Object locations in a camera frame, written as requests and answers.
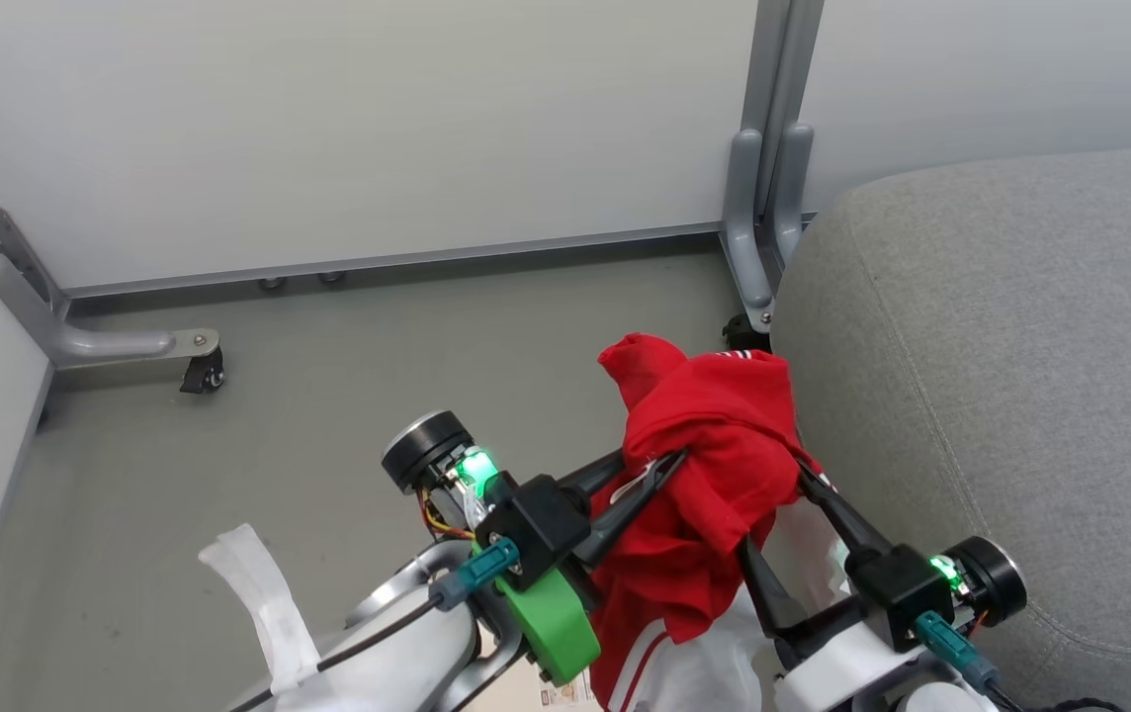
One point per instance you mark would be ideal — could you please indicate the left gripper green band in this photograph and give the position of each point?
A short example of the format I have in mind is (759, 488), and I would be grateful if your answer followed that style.
(536, 524)

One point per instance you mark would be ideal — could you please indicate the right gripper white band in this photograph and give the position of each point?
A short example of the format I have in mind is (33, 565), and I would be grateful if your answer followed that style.
(897, 593)

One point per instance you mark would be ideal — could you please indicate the red garment with white stripes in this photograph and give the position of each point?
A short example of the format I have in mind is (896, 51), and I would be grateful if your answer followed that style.
(714, 445)

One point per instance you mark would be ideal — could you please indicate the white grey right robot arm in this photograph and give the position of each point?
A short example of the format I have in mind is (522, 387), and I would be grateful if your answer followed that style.
(941, 697)

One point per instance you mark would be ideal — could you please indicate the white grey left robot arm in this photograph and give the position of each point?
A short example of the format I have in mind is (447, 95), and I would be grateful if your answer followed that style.
(397, 663)

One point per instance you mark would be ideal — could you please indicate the white cloth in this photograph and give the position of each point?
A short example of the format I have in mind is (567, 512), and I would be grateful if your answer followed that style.
(714, 667)

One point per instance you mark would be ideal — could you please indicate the printed paper label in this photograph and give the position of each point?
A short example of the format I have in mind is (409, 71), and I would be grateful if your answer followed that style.
(567, 695)

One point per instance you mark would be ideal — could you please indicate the grey fabric sofa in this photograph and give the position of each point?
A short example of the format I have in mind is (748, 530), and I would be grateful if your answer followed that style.
(1000, 376)

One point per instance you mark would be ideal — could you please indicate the white tape strip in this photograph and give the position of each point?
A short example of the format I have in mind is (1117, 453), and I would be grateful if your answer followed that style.
(264, 593)

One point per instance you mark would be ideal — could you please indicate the black caster wheel silver hub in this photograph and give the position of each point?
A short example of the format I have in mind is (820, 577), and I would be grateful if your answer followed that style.
(202, 374)

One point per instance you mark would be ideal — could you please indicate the grey partition bottom rail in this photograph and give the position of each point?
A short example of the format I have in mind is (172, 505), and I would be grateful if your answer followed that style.
(397, 259)

